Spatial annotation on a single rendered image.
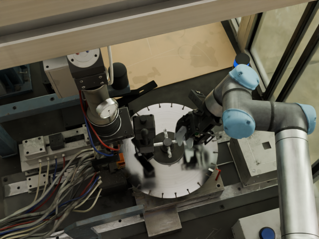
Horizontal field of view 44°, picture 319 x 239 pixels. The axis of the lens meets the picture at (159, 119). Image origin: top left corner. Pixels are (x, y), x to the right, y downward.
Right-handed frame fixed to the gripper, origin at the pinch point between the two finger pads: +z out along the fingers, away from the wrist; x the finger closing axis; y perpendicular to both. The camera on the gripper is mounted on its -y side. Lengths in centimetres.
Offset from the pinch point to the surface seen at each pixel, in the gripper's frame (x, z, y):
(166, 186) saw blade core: -1.0, 8.0, 13.3
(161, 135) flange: -3.3, 4.3, -3.0
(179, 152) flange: 1.9, 2.8, 3.5
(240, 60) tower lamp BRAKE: 7.2, -27.4, -12.4
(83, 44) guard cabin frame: -57, -75, 56
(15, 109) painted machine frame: -48, 18, -10
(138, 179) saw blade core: -8.7, 11.8, 10.3
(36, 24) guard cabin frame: -59, -75, 56
